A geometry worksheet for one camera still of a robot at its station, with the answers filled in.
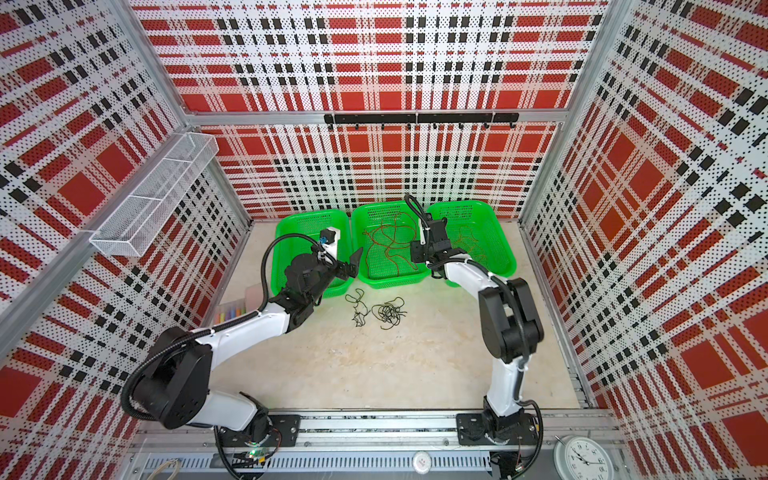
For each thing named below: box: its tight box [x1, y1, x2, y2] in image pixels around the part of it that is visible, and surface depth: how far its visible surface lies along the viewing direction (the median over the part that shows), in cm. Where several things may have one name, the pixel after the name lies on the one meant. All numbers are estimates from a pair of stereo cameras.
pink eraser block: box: [245, 286, 263, 311], surface depth 98 cm
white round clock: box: [553, 435, 615, 480], surface depth 68 cm
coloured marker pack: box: [213, 303, 247, 325], surface depth 97 cm
